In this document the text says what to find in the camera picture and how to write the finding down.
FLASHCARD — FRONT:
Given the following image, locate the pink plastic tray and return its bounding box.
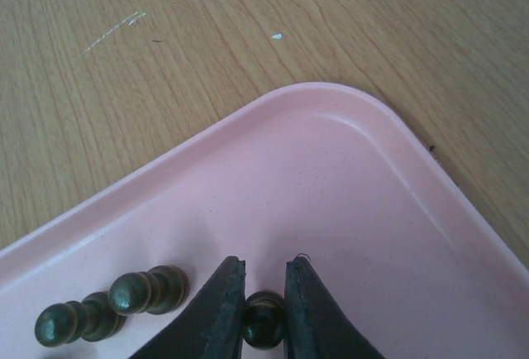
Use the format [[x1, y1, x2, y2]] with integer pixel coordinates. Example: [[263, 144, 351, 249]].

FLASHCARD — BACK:
[[1, 83, 528, 358]]

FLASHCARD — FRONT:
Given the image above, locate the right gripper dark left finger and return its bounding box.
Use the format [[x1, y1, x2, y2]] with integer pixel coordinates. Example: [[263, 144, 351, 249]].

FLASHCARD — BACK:
[[132, 256, 246, 359]]

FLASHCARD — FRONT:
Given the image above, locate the dark chess pawn tray left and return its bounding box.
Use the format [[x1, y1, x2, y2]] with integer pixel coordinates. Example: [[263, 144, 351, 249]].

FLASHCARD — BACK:
[[34, 291, 126, 347], [107, 265, 189, 316]]

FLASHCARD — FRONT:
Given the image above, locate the dark chess pawn tray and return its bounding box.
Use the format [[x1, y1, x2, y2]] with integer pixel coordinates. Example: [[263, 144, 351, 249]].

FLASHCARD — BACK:
[[241, 290, 286, 350], [34, 291, 126, 347], [107, 265, 189, 316]]

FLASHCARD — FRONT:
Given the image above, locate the dark chess pawn tray top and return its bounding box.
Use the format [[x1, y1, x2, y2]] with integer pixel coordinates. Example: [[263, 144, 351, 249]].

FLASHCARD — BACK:
[[241, 290, 286, 350]]

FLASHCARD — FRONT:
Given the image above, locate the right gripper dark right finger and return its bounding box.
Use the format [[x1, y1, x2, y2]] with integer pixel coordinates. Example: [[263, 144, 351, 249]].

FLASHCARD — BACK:
[[284, 255, 383, 358]]

